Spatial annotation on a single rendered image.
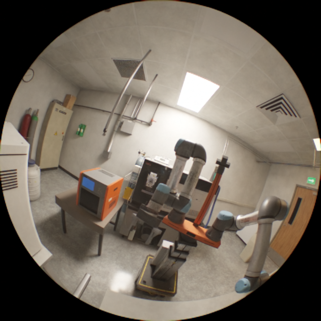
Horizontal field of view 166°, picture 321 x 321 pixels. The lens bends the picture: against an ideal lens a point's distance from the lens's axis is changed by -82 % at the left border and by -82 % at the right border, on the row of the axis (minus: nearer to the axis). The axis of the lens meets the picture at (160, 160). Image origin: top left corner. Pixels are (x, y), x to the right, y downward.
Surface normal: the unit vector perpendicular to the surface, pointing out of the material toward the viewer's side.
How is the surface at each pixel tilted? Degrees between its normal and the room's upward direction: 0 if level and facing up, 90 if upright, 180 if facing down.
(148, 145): 90
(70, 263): 0
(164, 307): 0
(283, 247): 90
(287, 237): 90
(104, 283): 0
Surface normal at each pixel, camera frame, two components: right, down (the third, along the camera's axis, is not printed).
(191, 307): 0.34, -0.94
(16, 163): 0.94, 0.34
